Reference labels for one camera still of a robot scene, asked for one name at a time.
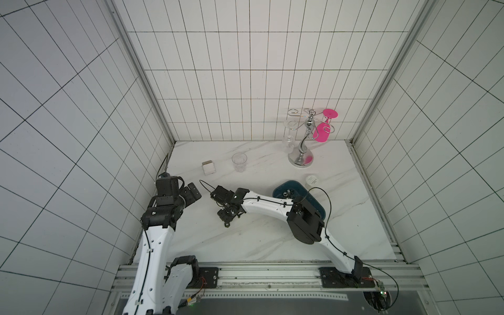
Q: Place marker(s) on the clear wine glass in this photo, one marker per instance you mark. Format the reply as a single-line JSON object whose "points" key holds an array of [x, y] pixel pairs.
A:
{"points": [[288, 142]]}

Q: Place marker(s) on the clear plastic cup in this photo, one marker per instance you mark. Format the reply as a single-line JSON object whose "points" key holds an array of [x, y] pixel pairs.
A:
{"points": [[239, 161]]}

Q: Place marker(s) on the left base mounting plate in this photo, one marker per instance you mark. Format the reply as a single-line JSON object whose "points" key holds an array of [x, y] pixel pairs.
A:
{"points": [[207, 278]]}

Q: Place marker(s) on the base mounting plate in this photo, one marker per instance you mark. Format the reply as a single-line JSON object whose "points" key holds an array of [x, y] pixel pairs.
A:
{"points": [[331, 278], [207, 278]]}

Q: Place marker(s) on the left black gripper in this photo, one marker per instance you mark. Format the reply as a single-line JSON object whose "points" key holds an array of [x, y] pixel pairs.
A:
{"points": [[189, 198]]}

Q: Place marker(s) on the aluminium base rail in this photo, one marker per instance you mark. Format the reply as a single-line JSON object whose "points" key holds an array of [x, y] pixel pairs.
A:
{"points": [[292, 280]]}

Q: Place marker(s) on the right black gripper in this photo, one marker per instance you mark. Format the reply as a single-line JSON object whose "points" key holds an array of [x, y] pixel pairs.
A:
{"points": [[226, 202]]}

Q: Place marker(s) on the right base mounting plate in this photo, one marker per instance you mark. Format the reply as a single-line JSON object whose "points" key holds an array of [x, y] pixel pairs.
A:
{"points": [[331, 278]]}

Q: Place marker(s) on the teal storage box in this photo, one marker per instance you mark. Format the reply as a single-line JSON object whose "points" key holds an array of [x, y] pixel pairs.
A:
{"points": [[297, 189]]}

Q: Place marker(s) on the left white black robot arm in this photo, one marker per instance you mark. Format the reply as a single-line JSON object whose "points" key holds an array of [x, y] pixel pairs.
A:
{"points": [[159, 287]]}

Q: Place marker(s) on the silver glass rack stand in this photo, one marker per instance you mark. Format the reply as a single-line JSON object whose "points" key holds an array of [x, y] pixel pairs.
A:
{"points": [[302, 156]]}

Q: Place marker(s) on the small white cardboard box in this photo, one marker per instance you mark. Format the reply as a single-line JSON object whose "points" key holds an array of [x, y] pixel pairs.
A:
{"points": [[208, 167]]}

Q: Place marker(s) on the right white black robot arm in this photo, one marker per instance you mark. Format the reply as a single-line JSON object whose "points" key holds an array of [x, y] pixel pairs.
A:
{"points": [[305, 222]]}

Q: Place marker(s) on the pink wine glass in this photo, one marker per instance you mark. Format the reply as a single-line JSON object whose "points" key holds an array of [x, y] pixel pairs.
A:
{"points": [[324, 128]]}

